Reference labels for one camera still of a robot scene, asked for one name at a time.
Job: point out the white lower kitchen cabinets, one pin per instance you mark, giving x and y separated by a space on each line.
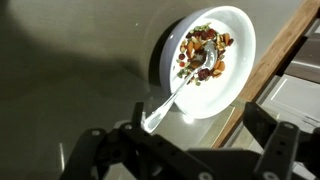
293 96

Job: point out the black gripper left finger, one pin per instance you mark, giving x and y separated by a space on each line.
156 153

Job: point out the white ceramic bowl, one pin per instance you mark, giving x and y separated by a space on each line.
230 83

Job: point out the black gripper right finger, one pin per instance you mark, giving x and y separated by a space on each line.
276 150

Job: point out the silver metal spoon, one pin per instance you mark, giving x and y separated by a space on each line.
173 98

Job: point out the mixed nuts and dried fruit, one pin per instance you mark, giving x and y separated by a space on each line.
191 48

